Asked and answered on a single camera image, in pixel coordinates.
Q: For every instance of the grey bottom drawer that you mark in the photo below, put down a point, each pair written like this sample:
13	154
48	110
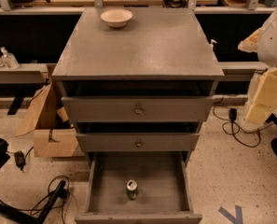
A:
163	194

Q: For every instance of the clear sanitizer bottle right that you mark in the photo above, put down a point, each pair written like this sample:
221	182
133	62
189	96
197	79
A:
9	59

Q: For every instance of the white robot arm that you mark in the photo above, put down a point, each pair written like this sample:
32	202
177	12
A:
267	44

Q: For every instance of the grey metal rail shelf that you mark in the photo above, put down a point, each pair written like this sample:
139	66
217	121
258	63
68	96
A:
27	73

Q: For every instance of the brown cardboard box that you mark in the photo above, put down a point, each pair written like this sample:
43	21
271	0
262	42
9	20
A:
46	119

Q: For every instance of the white ceramic bowl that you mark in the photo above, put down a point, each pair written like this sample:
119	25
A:
116	18

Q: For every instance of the black power adapter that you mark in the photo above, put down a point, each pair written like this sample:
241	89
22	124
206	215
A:
19	159
232	114

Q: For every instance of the black power adapter right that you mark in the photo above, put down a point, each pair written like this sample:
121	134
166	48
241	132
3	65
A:
232	114

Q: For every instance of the green soda can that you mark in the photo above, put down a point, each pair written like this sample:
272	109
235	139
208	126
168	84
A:
132	189

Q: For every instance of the grey wooden drawer cabinet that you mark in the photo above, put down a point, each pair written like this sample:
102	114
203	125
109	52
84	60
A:
160	53

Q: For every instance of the black power adapter left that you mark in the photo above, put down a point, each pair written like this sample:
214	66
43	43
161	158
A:
19	159

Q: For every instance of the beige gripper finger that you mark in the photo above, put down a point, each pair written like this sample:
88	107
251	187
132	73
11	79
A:
262	97
249	44

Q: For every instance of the white pump bottle behind cabinet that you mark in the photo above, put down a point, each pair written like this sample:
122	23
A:
213	43

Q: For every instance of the grey top drawer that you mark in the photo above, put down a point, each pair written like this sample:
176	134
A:
88	109

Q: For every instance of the grey middle drawer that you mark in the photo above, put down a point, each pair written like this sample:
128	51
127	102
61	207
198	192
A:
102	142

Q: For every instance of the grey drawer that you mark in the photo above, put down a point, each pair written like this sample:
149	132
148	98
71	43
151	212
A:
88	109
102	142
163	194

